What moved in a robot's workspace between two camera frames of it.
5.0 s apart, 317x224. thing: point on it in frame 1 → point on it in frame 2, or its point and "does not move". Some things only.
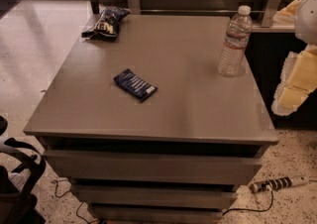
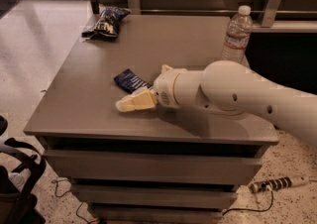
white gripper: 307,15 → 165,89
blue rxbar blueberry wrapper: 140,88 does not move
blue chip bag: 107,24 does not move
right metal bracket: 275,0 does not move
